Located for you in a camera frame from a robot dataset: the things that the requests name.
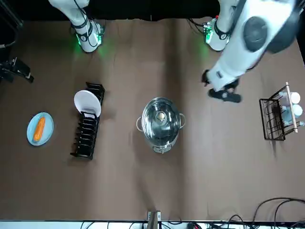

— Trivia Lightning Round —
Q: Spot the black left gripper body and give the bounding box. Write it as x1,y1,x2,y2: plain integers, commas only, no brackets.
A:
208,80,242,104

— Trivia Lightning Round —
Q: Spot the glass pot lid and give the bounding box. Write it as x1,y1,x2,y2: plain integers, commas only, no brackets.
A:
142,97,181,141

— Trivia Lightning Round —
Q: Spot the stainless steel pot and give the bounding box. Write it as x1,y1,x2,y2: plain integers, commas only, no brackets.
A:
136,96,186,154

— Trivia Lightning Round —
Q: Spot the white plate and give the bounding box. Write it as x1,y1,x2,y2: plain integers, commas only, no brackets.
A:
73,90,102,119

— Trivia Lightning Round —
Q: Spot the light blue plate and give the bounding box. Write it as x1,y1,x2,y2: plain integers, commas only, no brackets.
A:
26,112,54,146

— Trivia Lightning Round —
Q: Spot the white cup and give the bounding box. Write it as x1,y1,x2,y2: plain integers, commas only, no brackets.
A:
289,92,301,104

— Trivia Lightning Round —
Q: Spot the light blue cup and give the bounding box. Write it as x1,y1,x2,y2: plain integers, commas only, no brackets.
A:
292,104,303,118

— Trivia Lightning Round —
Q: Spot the black dish rack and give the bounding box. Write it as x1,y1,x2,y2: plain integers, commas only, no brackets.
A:
70,82,105,160

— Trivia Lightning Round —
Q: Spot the black wire cup rack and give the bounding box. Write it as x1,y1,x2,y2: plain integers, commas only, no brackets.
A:
259,82,300,141

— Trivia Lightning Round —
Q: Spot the black looped cable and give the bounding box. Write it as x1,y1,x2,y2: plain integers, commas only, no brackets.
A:
253,197,305,223

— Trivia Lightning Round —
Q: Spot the aluminium camera post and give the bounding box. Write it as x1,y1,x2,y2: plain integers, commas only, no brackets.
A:
147,210,162,229

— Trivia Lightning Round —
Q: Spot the black clamp mount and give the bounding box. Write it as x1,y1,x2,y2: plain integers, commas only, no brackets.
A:
0,56,34,83

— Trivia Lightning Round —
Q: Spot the black frame bar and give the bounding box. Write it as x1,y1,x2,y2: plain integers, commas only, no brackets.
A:
0,0,24,27

